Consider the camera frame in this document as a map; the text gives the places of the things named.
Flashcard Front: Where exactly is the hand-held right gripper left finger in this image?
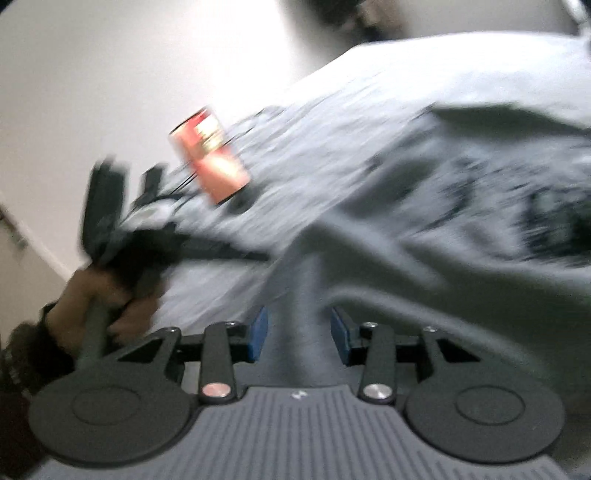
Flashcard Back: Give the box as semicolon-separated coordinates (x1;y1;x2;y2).
117;307;269;403

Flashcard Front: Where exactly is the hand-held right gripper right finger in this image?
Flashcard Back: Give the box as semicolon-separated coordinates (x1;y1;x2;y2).
330;308;478;404

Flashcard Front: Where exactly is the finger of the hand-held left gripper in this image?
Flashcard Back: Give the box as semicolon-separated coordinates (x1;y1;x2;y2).
172;233;273;265

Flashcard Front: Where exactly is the grey patterned knit sweater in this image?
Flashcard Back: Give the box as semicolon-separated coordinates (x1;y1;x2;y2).
272;104;591;480

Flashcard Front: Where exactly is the person's left forearm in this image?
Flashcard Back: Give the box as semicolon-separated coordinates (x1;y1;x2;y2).
0;302;77;480

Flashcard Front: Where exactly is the person's left hand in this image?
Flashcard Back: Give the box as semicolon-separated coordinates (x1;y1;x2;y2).
46;267;160;352

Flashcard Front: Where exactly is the bed with grey sheet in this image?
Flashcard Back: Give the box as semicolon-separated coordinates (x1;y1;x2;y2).
154;30;591;333

